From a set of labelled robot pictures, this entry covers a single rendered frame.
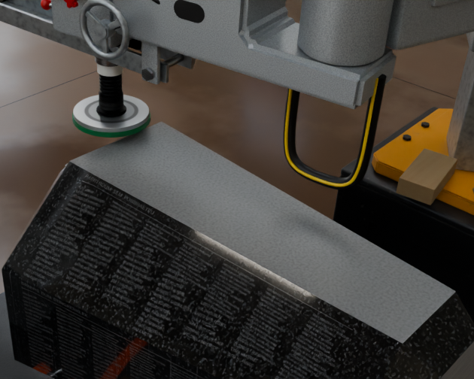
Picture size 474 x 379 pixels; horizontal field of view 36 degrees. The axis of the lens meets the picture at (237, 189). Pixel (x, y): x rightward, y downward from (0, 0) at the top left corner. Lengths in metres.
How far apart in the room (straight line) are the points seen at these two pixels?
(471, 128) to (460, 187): 0.17
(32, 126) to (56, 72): 0.66
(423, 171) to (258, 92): 2.34
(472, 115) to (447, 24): 0.46
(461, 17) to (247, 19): 0.49
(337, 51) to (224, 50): 0.28
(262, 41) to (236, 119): 2.34
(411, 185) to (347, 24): 0.63
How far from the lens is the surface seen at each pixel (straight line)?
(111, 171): 1.96
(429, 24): 1.71
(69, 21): 1.97
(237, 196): 1.87
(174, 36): 1.77
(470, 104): 2.13
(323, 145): 3.83
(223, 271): 1.69
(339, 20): 1.54
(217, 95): 4.24
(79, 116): 2.11
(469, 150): 2.20
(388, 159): 2.21
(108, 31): 1.80
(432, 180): 2.05
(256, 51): 1.65
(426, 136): 2.38
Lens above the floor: 1.86
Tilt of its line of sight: 33 degrees down
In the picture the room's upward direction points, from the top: 4 degrees clockwise
